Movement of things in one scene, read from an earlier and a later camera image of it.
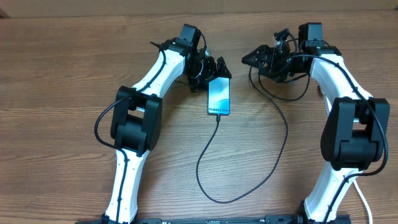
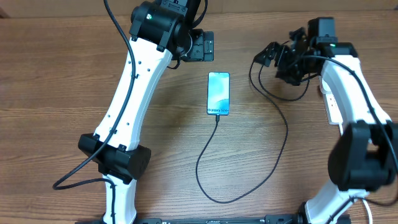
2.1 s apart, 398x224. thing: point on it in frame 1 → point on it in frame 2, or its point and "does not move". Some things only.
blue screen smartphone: [219, 96] does not move
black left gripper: [210, 73] → [199, 52]
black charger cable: [268, 170] → [282, 99]
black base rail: [270, 219] does not move
